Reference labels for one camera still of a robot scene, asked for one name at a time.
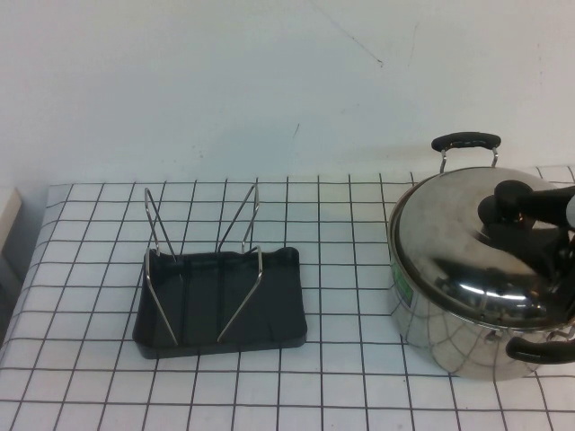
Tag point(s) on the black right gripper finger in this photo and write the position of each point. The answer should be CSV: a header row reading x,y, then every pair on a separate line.
x,y
552,197
557,222

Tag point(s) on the beige board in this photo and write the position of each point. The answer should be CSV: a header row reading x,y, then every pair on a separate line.
x,y
8,215

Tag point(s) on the stainless steel pot lid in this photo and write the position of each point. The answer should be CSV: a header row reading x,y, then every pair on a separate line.
x,y
449,233

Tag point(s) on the white grid-pattern tablecloth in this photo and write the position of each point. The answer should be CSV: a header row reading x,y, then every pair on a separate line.
x,y
350,269

